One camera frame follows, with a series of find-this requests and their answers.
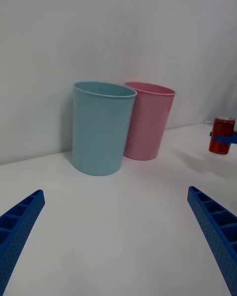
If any pale blue plastic bin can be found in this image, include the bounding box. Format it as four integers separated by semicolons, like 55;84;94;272
71;80;138;177

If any red drink can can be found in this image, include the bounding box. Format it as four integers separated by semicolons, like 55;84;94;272
208;116;236;156

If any pink plastic bin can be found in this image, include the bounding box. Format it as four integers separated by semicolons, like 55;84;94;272
122;81;176;161

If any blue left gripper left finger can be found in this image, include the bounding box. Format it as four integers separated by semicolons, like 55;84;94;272
0;189;46;296

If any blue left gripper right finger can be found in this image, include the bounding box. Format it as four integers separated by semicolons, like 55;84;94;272
187;185;237;296

